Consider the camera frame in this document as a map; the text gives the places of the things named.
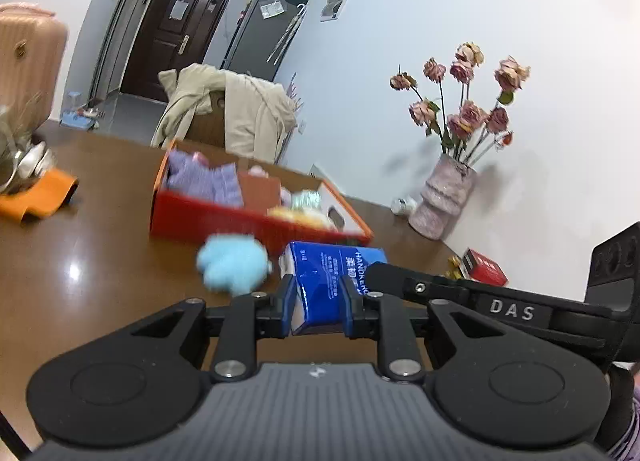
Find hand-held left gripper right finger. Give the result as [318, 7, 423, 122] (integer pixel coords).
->
[338, 274, 507, 385]

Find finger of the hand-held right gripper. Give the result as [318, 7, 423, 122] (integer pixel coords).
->
[366, 261, 482, 304]

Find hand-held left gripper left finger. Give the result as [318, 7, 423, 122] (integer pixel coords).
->
[120, 274, 301, 385]

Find blue tissue pack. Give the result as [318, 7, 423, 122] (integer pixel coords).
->
[277, 240, 389, 337]

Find light blue fluffy toy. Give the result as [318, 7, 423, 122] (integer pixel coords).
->
[196, 234, 274, 298]

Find orange cardboard box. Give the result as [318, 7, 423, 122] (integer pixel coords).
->
[148, 138, 374, 255]

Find yellow soft item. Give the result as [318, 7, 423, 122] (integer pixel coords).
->
[267, 205, 332, 230]

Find small red box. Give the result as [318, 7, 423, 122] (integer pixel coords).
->
[459, 247, 509, 287]

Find pink textured vase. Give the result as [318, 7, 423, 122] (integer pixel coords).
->
[408, 153, 477, 241]

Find clear plastic wrap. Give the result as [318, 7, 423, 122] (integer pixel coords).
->
[290, 190, 321, 212]

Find purple knit cloth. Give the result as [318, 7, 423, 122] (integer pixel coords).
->
[164, 150, 245, 207]

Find dried pink flowers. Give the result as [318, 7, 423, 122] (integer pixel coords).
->
[389, 40, 531, 168]

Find cream jacket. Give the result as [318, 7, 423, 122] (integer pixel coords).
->
[219, 70, 297, 163]

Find wooden chair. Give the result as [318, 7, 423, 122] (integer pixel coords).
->
[184, 90, 229, 147]

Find olive beige jacket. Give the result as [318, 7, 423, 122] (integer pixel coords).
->
[151, 63, 227, 148]

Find orange cloth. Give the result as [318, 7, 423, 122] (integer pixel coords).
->
[0, 168, 80, 225]

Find grey refrigerator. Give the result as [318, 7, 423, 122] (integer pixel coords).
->
[219, 0, 309, 82]

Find dark brown door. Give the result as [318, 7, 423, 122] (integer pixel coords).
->
[121, 0, 236, 103]

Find pink hard-shell suitcase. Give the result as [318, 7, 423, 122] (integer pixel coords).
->
[0, 2, 69, 133]

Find framed wall picture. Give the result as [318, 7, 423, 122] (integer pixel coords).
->
[318, 0, 355, 23]

